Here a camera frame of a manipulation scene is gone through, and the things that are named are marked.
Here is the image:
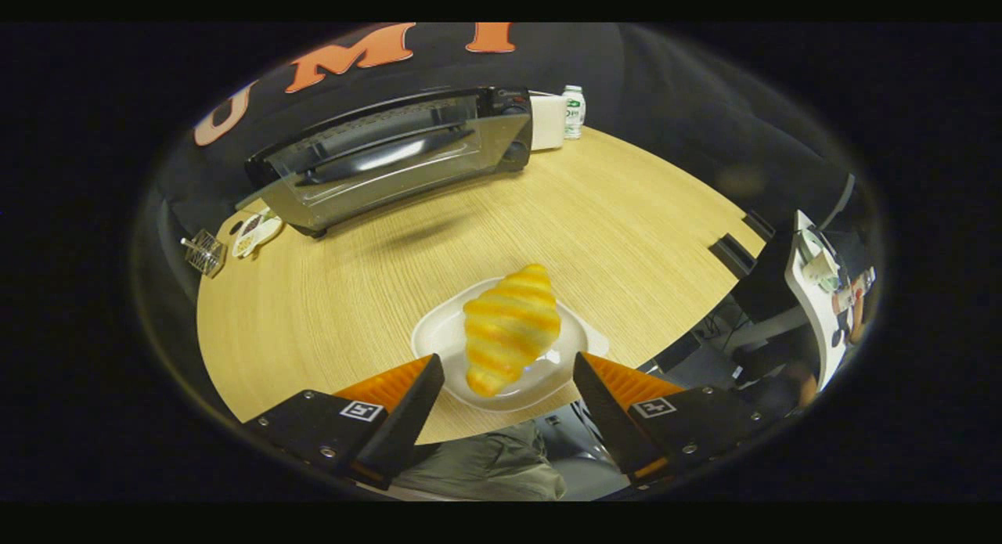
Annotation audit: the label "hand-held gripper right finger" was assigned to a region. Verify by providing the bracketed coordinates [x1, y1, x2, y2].
[573, 351, 772, 486]

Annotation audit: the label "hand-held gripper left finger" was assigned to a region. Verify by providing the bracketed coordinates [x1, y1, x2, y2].
[243, 354, 445, 492]

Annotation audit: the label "yellow croissant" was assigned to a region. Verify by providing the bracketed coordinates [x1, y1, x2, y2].
[462, 264, 562, 398]

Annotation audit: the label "black toaster oven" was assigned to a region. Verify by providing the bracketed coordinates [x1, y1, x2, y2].
[235, 87, 535, 238]

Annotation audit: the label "white plastic dish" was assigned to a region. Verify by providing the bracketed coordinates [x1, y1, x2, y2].
[410, 278, 610, 413]

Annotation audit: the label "person's grey trousers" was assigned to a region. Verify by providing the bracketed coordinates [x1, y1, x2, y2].
[391, 420, 567, 502]

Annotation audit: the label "white curved furniture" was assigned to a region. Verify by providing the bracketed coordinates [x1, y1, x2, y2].
[785, 210, 878, 392]

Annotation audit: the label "white box appliance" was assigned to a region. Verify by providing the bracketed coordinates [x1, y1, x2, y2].
[529, 92, 566, 151]

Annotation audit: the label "white bottle with green label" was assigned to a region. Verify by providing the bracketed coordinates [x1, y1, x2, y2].
[562, 85, 586, 141]

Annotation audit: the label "black backdrop cloth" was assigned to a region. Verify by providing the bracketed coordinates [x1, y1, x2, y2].
[157, 23, 854, 240]

